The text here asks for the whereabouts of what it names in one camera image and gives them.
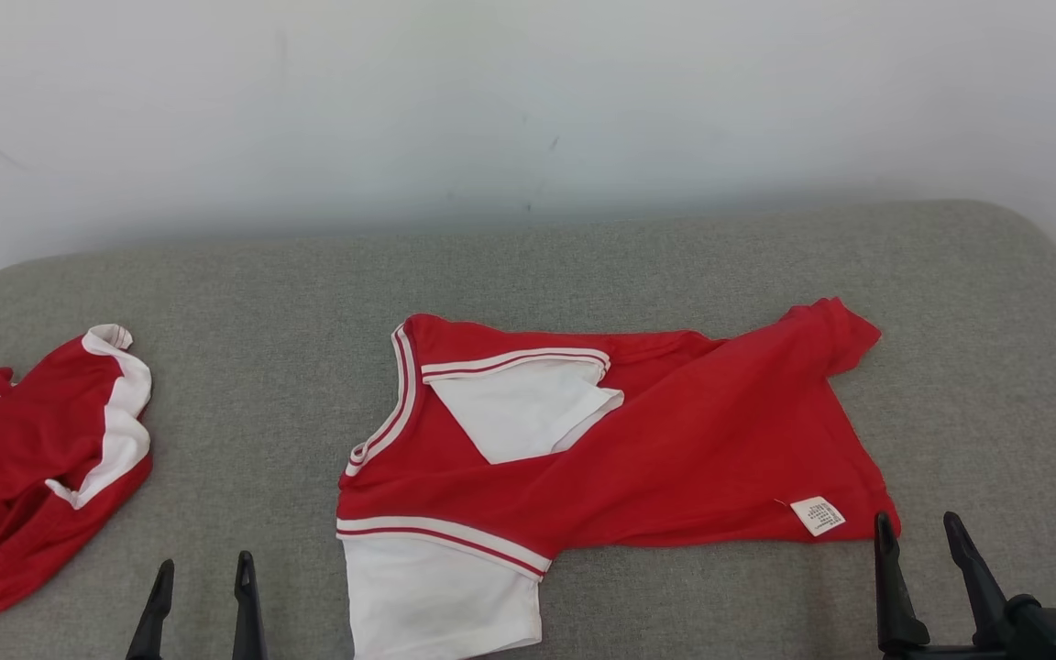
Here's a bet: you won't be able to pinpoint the red and white shorts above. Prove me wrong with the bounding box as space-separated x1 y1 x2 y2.
0 324 154 624

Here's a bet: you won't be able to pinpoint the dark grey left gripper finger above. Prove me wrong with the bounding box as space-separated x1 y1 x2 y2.
233 550 270 660
126 559 176 660

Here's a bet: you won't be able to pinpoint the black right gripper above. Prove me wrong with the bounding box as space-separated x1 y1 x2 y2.
874 511 1011 660

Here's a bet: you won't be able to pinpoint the red basketball jersey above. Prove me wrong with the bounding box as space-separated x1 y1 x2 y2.
335 296 902 660

